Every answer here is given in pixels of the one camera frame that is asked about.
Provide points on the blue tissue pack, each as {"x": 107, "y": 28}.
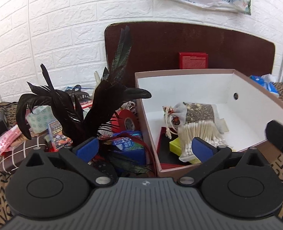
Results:
{"x": 266, "y": 81}

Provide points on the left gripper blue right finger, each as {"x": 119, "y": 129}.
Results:
{"x": 202, "y": 149}

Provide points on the blue box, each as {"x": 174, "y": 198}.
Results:
{"x": 130, "y": 148}

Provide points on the large pink storage box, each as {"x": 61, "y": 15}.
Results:
{"x": 220, "y": 106}

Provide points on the yellow green box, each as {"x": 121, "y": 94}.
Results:
{"x": 174, "y": 147}

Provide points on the red tape roll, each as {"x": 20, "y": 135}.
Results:
{"x": 124, "y": 120}

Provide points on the herb sachet bag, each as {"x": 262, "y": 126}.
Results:
{"x": 184, "y": 113}

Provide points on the green patterned paper cup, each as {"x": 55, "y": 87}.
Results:
{"x": 39, "y": 118}

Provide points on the small red box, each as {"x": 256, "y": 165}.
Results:
{"x": 190, "y": 60}

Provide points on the clear plastic funnel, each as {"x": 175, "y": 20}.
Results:
{"x": 98, "y": 80}

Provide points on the brown striped case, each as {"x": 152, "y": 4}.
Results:
{"x": 11, "y": 160}

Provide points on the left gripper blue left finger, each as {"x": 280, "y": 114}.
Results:
{"x": 87, "y": 150}

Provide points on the colourful card box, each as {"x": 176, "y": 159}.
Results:
{"x": 58, "y": 139}

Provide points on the black hair claw clip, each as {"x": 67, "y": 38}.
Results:
{"x": 77, "y": 91}

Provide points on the pink packet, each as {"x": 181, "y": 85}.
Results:
{"x": 8, "y": 138}

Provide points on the red shallow tray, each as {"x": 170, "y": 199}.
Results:
{"x": 167, "y": 158}

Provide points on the dark red wooden board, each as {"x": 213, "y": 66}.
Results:
{"x": 157, "y": 45}

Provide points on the cotton swabs bag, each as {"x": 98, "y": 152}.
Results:
{"x": 206, "y": 130}

